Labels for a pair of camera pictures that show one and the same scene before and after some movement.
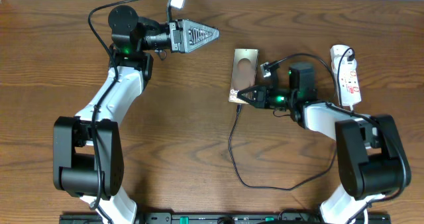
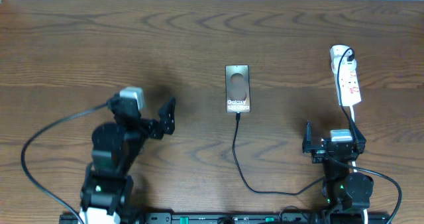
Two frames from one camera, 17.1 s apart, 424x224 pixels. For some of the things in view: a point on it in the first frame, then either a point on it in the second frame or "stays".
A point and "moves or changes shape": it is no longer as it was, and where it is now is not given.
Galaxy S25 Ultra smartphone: x=244 y=73 moves or changes shape
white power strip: x=350 y=89 stays
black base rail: x=236 y=217 stays
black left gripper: x=186 y=42 → x=166 y=126
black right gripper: x=261 y=99 → x=317 y=153
